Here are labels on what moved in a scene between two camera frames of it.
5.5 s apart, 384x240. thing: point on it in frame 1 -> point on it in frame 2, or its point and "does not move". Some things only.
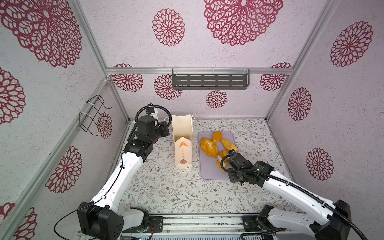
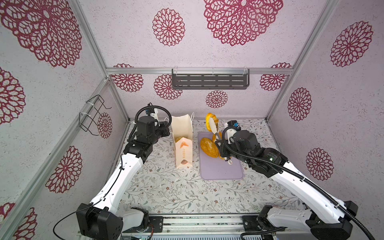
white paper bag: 182,126 does not move
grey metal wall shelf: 210,78 does not move
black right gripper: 231,178 -> 222,152
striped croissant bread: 226,163 -> 212,123
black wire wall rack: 91,114 does not move
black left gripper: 163,125 does not move
